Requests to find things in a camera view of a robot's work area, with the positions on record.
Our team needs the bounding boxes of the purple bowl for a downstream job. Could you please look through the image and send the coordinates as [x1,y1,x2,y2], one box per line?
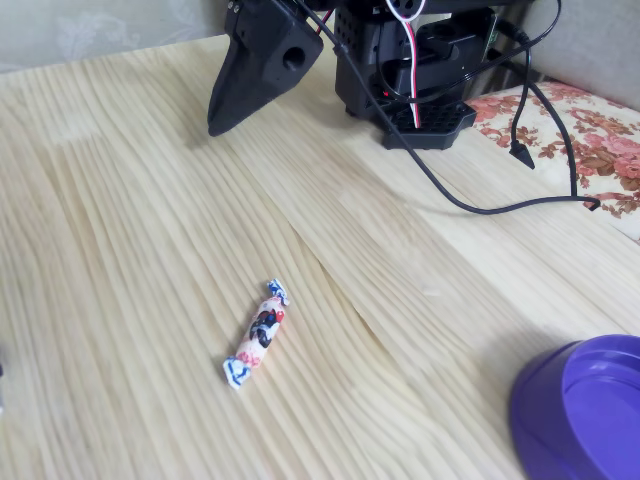
[509,333,640,480]

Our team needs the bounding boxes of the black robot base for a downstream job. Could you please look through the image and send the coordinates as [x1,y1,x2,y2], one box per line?
[332,7,479,152]

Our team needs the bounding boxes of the red white black servo wires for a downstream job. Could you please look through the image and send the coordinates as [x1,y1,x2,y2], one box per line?
[384,0,429,130]

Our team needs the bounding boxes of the candy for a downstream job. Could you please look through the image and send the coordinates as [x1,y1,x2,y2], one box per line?
[222,278,291,392]

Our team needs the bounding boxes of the floral patterned cloth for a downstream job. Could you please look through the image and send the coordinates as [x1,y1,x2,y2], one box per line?
[464,81,640,244]

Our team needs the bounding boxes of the thick black power cable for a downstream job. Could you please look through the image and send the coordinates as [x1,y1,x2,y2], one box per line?
[497,17,581,201]

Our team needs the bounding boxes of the long thin black cable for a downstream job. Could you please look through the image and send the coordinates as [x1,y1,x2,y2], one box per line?
[272,0,602,217]

